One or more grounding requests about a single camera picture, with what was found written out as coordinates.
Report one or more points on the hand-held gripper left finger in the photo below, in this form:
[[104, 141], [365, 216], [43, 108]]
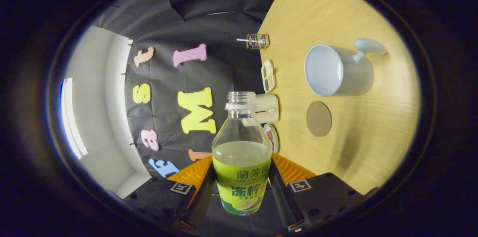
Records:
[[199, 199]]

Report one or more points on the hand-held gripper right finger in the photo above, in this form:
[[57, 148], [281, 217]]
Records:
[[282, 199]]

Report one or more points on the green label juice bottle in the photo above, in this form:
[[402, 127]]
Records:
[[242, 181]]

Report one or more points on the round brown coaster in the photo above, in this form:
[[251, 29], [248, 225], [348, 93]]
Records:
[[319, 119]]

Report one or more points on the pale blue cup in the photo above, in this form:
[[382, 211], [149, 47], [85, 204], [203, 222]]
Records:
[[354, 76]]

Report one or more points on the light green plate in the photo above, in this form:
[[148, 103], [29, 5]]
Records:
[[275, 136]]

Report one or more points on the cream toaster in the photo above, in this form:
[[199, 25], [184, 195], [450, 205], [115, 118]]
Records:
[[269, 109]]

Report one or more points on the wooden table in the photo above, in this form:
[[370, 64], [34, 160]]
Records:
[[366, 136]]

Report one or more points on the white divided snack dish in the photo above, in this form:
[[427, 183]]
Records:
[[268, 76]]

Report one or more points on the ceiling light panel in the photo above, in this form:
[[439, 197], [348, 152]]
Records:
[[73, 117]]

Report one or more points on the white spoon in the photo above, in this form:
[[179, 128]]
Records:
[[242, 40]]

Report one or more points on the black backdrop cloth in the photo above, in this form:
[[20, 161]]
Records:
[[224, 27]]

